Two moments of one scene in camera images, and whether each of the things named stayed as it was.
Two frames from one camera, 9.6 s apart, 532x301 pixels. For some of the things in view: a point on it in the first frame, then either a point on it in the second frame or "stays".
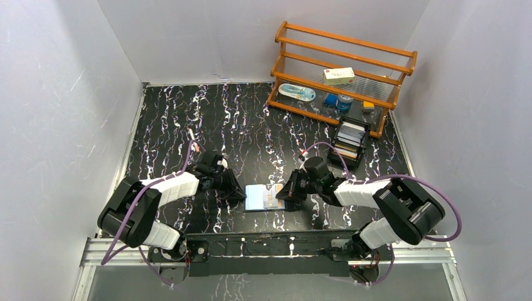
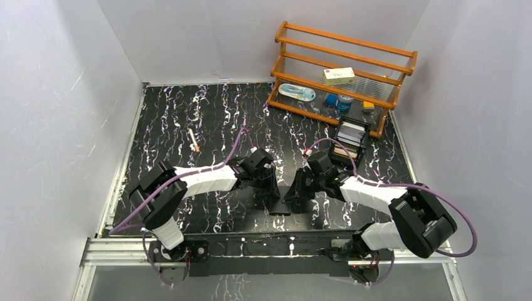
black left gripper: (226, 184) to (265, 180)
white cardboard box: (339, 76) stays
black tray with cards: (350, 141) stays
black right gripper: (290, 190) stays
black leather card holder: (263, 197) to (278, 208)
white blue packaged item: (297, 92) stays
